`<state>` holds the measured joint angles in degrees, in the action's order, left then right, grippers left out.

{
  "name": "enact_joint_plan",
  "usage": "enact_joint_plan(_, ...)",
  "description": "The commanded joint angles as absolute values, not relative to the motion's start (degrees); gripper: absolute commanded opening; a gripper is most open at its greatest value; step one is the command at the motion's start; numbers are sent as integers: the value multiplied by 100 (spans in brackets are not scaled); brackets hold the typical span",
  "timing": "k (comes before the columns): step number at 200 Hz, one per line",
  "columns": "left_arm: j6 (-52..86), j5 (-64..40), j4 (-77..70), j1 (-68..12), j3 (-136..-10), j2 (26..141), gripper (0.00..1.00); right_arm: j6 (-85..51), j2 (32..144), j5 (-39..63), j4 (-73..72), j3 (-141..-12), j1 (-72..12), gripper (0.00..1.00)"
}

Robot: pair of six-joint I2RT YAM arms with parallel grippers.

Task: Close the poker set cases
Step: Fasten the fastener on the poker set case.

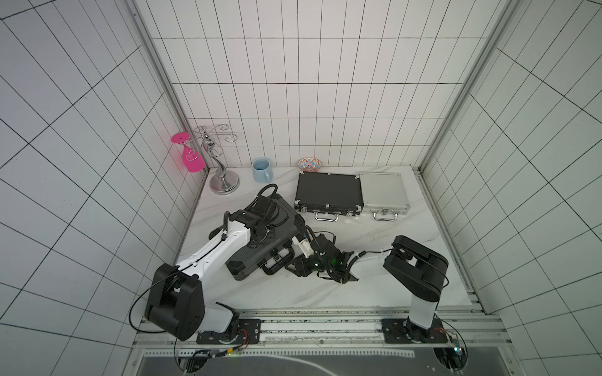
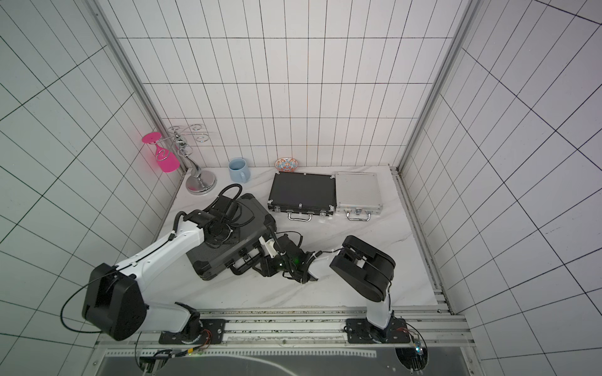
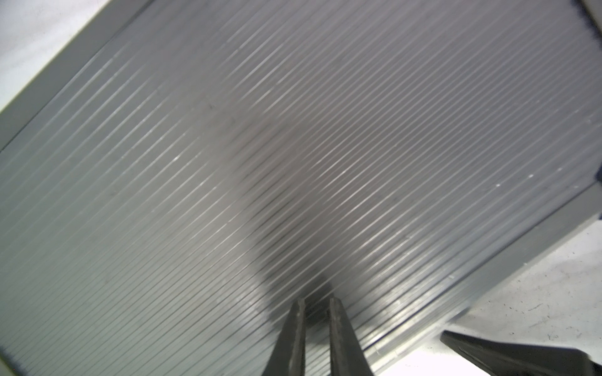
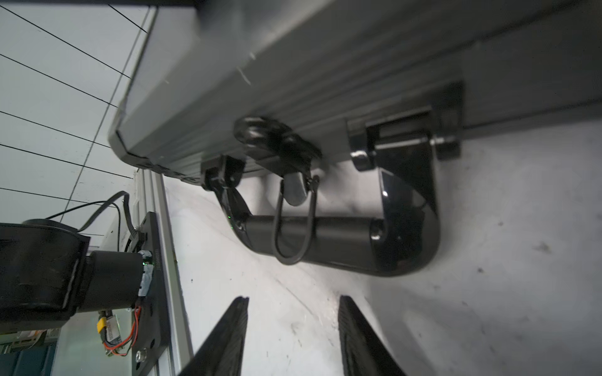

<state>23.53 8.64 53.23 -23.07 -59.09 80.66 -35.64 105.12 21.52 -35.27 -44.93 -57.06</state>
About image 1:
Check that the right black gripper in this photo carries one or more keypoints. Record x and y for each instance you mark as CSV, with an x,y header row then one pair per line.
x,y
342,269

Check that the black poker case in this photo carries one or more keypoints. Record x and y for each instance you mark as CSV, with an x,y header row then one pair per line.
x,y
329,195
272,254

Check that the silver poker case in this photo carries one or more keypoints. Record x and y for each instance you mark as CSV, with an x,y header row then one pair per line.
x,y
384,196

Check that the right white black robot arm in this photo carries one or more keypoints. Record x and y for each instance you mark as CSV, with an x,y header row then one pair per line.
x,y
419,269

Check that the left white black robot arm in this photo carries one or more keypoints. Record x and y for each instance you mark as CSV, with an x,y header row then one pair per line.
x,y
175,299

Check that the light blue mug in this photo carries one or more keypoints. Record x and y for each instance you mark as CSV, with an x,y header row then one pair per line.
x,y
262,170

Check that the colourful patterned bowl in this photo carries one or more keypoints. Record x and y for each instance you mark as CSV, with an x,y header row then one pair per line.
x,y
309,164

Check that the pink wine glass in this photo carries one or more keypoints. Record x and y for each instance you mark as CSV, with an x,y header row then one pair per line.
x,y
192,159

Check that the silver wire glass holder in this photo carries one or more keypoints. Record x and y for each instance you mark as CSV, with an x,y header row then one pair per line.
x,y
223,181

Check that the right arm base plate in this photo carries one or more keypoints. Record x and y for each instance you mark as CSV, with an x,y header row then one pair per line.
x,y
404,332

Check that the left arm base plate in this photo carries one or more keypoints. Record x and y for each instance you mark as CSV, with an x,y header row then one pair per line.
x,y
242,331

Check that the aluminium mounting rail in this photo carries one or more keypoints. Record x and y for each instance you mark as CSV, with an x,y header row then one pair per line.
x,y
361,328

